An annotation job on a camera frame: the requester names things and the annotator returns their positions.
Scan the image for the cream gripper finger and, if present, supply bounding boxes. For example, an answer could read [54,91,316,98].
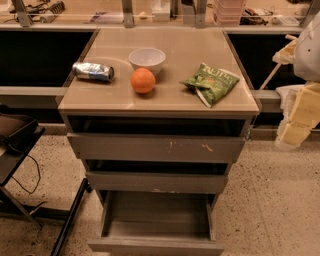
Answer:
[272,34,297,65]
[275,83,320,151]

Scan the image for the green jalapeno chip bag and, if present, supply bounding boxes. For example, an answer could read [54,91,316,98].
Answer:
[182,63,240,108]

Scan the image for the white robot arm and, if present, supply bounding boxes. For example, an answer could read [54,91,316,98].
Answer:
[273,12,320,151]

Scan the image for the grey drawer cabinet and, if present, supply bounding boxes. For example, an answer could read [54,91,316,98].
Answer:
[57,27,261,256]

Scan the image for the bottom grey drawer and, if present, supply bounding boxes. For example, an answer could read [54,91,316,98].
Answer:
[88,191,223,256]

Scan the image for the grey drawer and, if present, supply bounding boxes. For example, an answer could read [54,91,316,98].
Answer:
[86,171,228,194]
[88,191,223,256]
[67,133,244,163]

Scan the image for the middle grey drawer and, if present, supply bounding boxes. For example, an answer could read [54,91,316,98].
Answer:
[86,171,228,194]

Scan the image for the top grey drawer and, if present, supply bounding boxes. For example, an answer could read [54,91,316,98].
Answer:
[67,133,244,163]

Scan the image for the white stick tool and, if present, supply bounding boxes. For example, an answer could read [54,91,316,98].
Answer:
[259,63,282,90]

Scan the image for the white curved base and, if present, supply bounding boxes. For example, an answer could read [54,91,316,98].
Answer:
[276,84,303,110]

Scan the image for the pink stacked bins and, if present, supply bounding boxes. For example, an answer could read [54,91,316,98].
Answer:
[212,0,247,26]

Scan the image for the white bowl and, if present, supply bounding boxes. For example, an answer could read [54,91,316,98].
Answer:
[129,48,166,75]

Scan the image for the orange fruit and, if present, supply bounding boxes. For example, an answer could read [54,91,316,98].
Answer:
[130,68,156,94]

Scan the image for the crushed silver soda can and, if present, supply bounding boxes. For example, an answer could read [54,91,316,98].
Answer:
[72,62,114,82]

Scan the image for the black side cart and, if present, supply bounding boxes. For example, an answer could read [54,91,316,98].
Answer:
[0,104,92,256]

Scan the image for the black cable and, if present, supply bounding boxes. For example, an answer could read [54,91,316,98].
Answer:
[7,143,42,196]

